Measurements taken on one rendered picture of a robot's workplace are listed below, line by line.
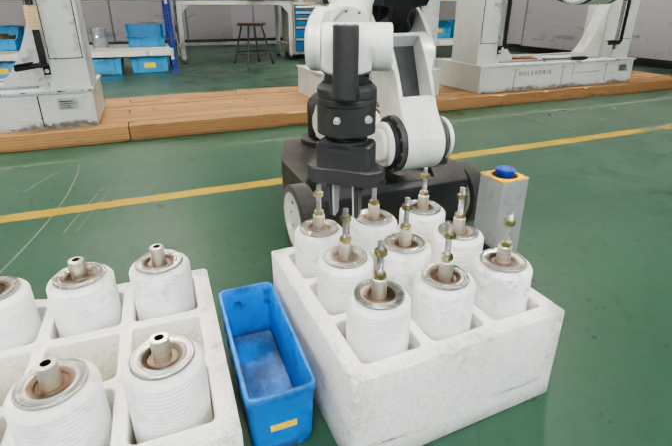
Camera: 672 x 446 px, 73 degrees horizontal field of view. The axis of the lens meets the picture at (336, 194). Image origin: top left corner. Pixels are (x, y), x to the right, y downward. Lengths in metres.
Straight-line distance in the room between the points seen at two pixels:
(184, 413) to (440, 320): 0.38
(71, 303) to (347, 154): 0.47
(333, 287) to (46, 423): 0.41
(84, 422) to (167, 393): 0.09
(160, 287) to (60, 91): 1.94
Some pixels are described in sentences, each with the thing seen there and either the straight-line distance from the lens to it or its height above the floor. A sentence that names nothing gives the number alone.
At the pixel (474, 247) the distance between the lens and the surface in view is 0.86.
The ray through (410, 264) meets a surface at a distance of 0.79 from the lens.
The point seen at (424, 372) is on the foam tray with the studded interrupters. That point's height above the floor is 0.16.
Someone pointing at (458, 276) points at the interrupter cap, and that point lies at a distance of 0.75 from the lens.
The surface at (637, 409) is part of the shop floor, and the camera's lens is 1.01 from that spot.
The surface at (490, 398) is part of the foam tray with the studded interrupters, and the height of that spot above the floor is 0.05.
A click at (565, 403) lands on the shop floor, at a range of 0.96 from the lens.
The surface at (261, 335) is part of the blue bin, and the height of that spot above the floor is 0.00.
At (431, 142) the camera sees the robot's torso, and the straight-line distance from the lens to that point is 1.13.
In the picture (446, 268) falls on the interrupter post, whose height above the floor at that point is 0.27.
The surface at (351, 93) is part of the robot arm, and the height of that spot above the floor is 0.54.
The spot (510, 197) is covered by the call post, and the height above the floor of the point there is 0.28.
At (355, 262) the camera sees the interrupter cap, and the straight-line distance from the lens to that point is 0.76.
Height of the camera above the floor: 0.64
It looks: 23 degrees down
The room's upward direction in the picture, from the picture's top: straight up
